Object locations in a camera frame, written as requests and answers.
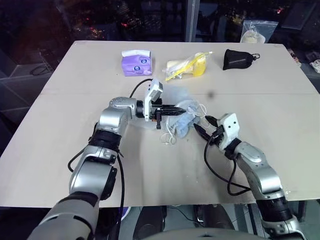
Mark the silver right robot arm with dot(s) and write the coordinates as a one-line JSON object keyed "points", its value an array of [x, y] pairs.
{"points": [[262, 175]]}

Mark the yellow clear plastic bag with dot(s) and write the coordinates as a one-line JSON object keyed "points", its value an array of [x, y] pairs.
{"points": [[192, 65]]}

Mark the clear zip bag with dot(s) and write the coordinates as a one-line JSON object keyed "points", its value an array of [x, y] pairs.
{"points": [[257, 31]]}

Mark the dark rounded shape under table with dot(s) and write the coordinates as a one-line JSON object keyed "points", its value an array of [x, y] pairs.
{"points": [[150, 220], [212, 216]]}

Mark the blue face masks pile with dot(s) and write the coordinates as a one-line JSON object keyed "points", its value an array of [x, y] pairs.
{"points": [[176, 93]]}

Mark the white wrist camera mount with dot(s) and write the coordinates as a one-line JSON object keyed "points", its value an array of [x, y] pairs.
{"points": [[230, 126], [152, 99]]}

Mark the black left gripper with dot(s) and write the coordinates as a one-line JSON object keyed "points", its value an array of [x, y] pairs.
{"points": [[157, 115]]}

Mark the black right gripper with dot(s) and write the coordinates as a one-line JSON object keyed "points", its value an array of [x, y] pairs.
{"points": [[217, 137]]}

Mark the purple tissue pack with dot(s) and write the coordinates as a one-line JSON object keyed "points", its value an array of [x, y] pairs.
{"points": [[137, 64]]}

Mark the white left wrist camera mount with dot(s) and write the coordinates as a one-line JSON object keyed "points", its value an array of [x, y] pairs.
{"points": [[152, 99]]}

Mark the white power strip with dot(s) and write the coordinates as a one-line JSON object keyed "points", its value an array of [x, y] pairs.
{"points": [[315, 65]]}

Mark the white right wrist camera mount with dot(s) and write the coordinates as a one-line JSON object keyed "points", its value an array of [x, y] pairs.
{"points": [[230, 126]]}

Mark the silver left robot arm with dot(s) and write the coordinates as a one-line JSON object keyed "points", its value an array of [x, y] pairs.
{"points": [[110, 122]]}

